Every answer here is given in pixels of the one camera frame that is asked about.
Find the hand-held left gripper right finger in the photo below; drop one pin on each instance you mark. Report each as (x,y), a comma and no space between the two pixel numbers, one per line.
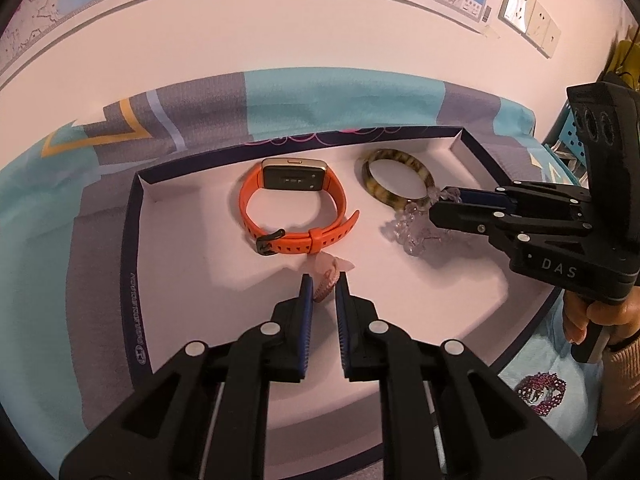
(343,310)

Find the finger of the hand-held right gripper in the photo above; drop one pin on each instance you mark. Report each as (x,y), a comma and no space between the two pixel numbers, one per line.
(460,217)
(480,197)

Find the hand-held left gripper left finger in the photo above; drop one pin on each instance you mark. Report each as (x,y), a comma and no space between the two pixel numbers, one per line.
(306,305)

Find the pink hair clip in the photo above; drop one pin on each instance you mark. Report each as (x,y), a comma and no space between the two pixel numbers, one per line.
(325,280)

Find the white navy-rimmed box tray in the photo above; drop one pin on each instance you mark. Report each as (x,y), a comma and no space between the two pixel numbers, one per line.
(200,260)

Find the person's right forearm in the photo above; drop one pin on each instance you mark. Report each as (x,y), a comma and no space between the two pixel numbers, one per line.
(622,385)

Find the person's right hand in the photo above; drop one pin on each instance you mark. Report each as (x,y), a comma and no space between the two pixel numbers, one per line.
(612,317)

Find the blue perforated basket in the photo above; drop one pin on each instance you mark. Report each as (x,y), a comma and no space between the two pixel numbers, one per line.
(570,145)

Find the orange smartwatch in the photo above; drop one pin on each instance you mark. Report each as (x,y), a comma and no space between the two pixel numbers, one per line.
(295,240)

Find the tortoiseshell bangle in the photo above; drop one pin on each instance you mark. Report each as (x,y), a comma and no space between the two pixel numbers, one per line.
(372,187)

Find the yellow object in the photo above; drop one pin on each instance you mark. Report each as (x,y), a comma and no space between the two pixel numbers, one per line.
(625,60)

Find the piece of clear tape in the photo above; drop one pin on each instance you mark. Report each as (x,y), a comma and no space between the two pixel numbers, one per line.
(491,33)

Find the teal grey patterned blanket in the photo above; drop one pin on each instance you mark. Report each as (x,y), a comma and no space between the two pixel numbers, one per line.
(325,100)

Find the white wall socket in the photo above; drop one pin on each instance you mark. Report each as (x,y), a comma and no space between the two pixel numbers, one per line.
(552,37)
(539,22)
(515,2)

